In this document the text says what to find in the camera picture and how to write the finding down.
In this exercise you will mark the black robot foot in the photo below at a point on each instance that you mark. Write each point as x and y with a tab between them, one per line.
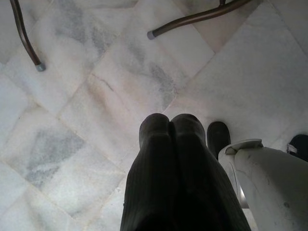
298	144
217	137

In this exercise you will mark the brown metal chair leg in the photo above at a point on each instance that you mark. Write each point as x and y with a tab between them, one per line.
26	36
195	18

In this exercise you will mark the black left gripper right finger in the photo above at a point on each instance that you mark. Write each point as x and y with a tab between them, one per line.
199	178

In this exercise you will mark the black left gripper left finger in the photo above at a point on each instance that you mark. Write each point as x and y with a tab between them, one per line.
149	173

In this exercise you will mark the black robot left foot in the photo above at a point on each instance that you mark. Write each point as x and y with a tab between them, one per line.
217	137

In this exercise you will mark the black robot right foot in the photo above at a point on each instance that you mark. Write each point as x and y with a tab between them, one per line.
298	144

